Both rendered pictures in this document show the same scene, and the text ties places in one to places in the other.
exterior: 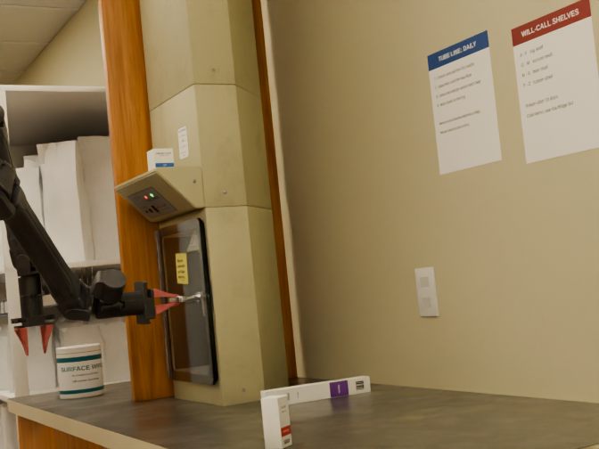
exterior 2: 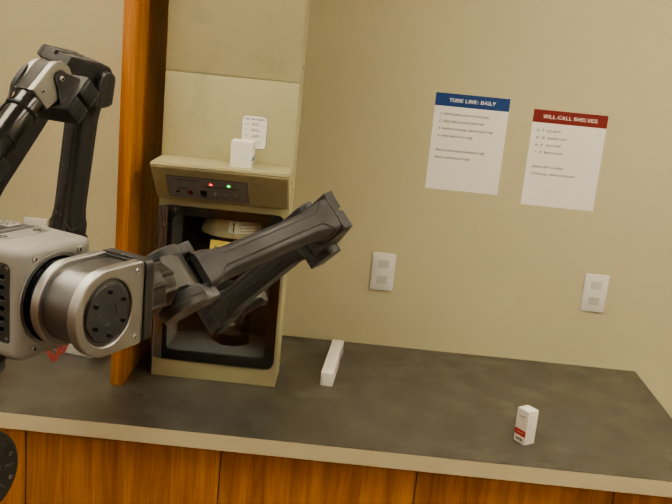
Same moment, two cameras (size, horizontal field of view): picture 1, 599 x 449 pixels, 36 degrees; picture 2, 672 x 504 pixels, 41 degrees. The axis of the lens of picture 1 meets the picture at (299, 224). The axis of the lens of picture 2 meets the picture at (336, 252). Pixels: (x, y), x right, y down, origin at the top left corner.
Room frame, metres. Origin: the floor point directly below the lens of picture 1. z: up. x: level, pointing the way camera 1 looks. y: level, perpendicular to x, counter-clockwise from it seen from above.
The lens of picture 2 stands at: (1.03, 2.00, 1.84)
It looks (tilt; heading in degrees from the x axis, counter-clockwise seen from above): 14 degrees down; 300
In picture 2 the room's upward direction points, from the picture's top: 6 degrees clockwise
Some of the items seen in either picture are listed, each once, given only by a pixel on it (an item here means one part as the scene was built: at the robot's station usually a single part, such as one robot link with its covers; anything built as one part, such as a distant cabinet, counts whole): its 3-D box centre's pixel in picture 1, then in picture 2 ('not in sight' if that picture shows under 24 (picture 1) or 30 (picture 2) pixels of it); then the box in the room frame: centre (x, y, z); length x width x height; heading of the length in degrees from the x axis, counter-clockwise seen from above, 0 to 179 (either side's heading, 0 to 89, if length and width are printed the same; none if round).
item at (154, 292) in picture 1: (160, 302); not in sight; (2.24, 0.35, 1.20); 0.09 x 0.07 x 0.07; 119
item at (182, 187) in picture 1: (157, 196); (221, 185); (2.31, 0.35, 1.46); 0.32 x 0.12 x 0.10; 29
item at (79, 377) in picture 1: (79, 371); not in sight; (2.77, 0.69, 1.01); 0.13 x 0.13 x 0.15
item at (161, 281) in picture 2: not in sight; (140, 289); (1.88, 1.07, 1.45); 0.09 x 0.08 x 0.12; 3
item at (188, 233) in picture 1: (184, 302); (218, 288); (2.33, 0.30, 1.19); 0.30 x 0.01 x 0.40; 28
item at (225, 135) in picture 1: (228, 245); (230, 224); (2.39, 0.19, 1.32); 0.32 x 0.25 x 0.77; 29
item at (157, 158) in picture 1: (160, 162); (242, 153); (2.27, 0.33, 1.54); 0.05 x 0.05 x 0.06; 29
